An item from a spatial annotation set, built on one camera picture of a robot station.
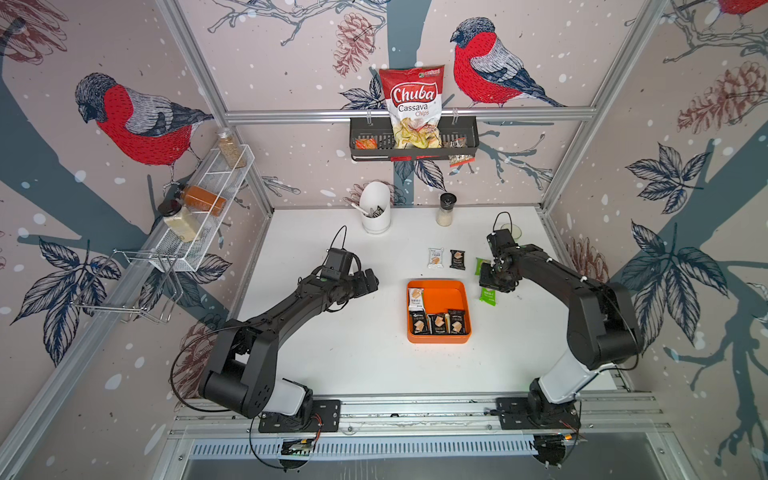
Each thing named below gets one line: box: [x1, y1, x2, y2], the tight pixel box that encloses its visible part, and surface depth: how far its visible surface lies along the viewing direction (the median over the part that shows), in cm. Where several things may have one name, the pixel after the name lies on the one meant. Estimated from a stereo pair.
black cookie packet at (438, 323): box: [428, 313, 447, 335], surface depth 88 cm
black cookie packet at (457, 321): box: [448, 309, 466, 334], surface depth 89 cm
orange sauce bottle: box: [175, 185, 227, 217], surface depth 74 cm
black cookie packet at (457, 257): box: [449, 249, 466, 270], surface depth 106 cm
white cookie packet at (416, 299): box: [410, 288, 424, 311], surface depth 94 cm
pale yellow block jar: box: [163, 206, 201, 243], surface depth 68 cm
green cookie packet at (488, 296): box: [479, 287, 497, 307], surface depth 92 cm
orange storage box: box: [406, 280, 472, 344], surface depth 90 cm
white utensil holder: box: [360, 180, 391, 234], surface depth 110 cm
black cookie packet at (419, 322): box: [410, 311, 427, 335], surface depth 89 cm
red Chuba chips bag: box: [379, 65, 445, 149], surface depth 85 cm
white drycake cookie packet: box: [427, 247, 444, 269], surface depth 106 cm
